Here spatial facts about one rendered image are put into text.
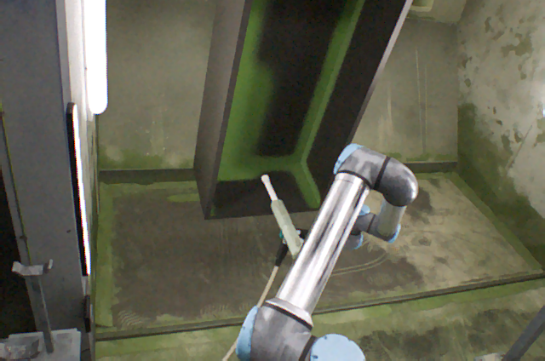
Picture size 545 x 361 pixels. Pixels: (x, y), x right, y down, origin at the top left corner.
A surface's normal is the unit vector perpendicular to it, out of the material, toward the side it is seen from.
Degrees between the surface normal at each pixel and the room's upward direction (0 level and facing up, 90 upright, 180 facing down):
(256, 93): 100
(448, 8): 90
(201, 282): 0
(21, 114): 90
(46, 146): 90
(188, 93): 57
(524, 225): 90
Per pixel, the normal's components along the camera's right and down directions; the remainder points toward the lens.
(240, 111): 0.27, 0.70
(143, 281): 0.17, -0.82
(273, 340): -0.08, -0.48
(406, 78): 0.32, 0.03
